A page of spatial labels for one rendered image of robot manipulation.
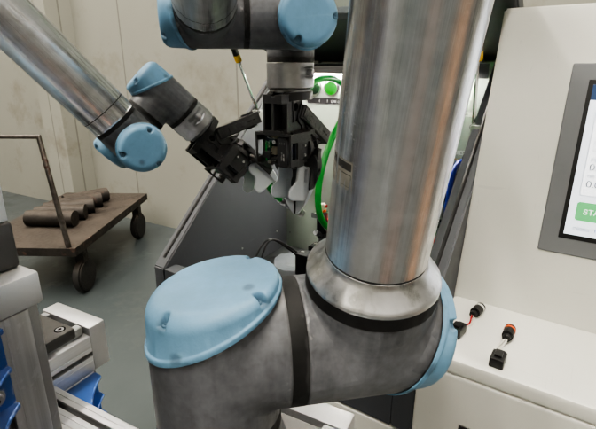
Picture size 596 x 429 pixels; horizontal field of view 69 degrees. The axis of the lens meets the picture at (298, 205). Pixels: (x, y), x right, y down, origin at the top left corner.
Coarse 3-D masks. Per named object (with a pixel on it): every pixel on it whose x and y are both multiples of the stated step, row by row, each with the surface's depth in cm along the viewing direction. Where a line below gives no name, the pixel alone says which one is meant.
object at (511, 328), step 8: (504, 328) 78; (512, 328) 78; (504, 336) 76; (512, 336) 76; (504, 344) 75; (496, 352) 71; (504, 352) 71; (496, 360) 70; (504, 360) 69; (496, 368) 70
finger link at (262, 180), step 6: (252, 168) 92; (258, 168) 93; (252, 174) 92; (258, 174) 92; (264, 174) 93; (270, 174) 93; (258, 180) 92; (264, 180) 93; (270, 180) 94; (276, 180) 95; (258, 186) 92; (264, 186) 93
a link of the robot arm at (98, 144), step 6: (132, 102) 79; (138, 108) 79; (144, 114) 79; (150, 114) 79; (150, 120) 80; (156, 120) 80; (156, 126) 81; (162, 126) 83; (96, 138) 79; (96, 144) 78; (102, 144) 78; (102, 150) 78; (108, 150) 78; (108, 156) 78; (114, 156) 78; (114, 162) 79; (120, 162) 79
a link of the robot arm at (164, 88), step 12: (144, 72) 77; (156, 72) 79; (132, 84) 78; (144, 84) 78; (156, 84) 78; (168, 84) 80; (180, 84) 83; (132, 96) 80; (144, 96) 79; (156, 96) 79; (168, 96) 80; (180, 96) 81; (192, 96) 84; (144, 108) 79; (156, 108) 79; (168, 108) 81; (180, 108) 81; (192, 108) 83; (168, 120) 82; (180, 120) 82
